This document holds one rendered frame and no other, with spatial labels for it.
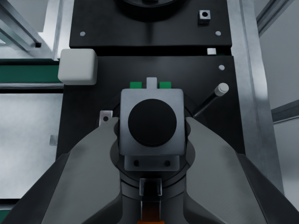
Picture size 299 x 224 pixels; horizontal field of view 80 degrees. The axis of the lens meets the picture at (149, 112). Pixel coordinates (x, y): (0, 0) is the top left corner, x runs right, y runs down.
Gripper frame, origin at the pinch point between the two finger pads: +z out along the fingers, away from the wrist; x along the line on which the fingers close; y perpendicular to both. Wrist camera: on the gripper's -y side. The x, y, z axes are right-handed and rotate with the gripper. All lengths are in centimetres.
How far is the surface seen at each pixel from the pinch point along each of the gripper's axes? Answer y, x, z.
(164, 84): -0.9, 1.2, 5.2
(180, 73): 0.3, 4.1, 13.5
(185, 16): -6.8, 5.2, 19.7
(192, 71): 0.1, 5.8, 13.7
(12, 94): 4.8, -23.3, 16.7
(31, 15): -7.2, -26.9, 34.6
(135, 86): -0.8, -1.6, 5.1
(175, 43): -3.3, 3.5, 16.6
